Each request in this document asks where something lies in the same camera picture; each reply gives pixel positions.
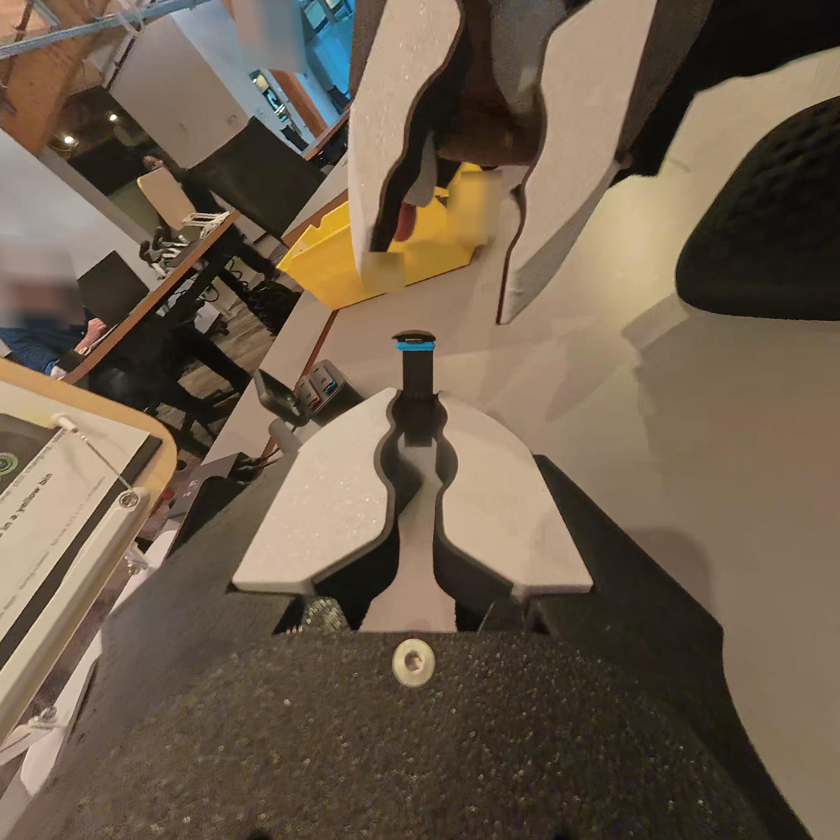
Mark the white instruction sheet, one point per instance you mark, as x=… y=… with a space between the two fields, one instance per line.
x=53 y=512

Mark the black quilted pad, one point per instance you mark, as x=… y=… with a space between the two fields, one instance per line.
x=775 y=223

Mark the white chair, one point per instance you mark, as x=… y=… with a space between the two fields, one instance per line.
x=164 y=197

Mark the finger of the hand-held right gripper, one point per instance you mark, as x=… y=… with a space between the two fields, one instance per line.
x=591 y=118
x=394 y=92

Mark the black computer monitor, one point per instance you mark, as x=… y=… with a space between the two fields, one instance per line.
x=116 y=286

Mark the wooden desk black legs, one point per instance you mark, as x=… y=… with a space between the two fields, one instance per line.
x=158 y=276

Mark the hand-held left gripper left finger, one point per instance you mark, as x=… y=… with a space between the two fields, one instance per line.
x=315 y=519

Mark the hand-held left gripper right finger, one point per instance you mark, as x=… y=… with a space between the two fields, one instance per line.
x=512 y=519

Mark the wooden sign board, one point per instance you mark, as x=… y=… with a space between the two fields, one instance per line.
x=164 y=453

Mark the yellow plastic bin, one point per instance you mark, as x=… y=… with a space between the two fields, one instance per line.
x=315 y=263

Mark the black office chair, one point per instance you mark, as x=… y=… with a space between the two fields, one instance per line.
x=256 y=177

